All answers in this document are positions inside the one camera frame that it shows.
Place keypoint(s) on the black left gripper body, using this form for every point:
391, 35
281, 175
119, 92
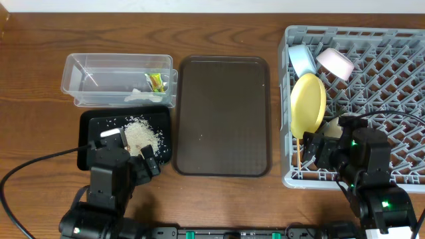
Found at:
140, 164

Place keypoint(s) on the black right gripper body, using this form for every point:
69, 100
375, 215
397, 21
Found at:
320, 150

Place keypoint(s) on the wooden chopstick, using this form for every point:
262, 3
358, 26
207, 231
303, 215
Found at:
298, 154

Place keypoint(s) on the yellow plate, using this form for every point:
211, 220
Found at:
308, 102

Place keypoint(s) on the green snack wrapper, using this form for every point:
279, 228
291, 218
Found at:
155, 82

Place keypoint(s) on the light blue bowl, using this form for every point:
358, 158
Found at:
302, 60

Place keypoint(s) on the white bowl with rice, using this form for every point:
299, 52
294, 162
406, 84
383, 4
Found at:
337, 63

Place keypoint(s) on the small white green cup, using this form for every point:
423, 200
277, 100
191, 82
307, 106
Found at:
332, 128

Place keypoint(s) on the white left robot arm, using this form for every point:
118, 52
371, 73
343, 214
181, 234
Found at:
98, 209

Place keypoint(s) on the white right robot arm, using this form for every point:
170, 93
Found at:
383, 208

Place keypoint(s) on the black waste tray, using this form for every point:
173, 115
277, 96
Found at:
94, 122

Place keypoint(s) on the grey dishwasher rack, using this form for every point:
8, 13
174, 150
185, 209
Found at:
387, 84

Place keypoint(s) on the pile of white rice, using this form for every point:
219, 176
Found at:
139, 133

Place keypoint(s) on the dark brown serving tray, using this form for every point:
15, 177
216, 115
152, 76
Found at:
223, 117

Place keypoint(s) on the clear plastic bin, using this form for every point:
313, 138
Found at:
103, 80

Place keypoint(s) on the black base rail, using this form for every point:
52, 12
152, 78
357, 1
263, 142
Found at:
295, 230

